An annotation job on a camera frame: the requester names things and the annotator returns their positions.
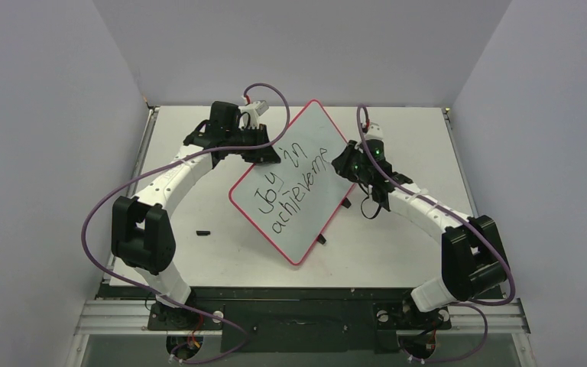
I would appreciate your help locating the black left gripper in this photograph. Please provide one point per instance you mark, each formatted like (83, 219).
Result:
(263, 155)

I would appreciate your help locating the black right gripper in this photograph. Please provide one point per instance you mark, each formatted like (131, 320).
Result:
(351, 161)

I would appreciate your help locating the red framed whiteboard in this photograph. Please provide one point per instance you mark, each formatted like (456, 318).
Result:
(291, 203)

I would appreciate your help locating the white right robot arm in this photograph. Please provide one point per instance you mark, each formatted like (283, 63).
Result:
(473, 259)

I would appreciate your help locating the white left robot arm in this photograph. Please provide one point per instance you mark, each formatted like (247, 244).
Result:
(142, 236)

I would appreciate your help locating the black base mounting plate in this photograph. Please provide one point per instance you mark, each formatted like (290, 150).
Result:
(293, 319)

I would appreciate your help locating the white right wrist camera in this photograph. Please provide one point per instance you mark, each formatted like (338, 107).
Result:
(374, 133)

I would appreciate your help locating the aluminium frame rail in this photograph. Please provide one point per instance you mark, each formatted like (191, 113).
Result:
(131, 317)

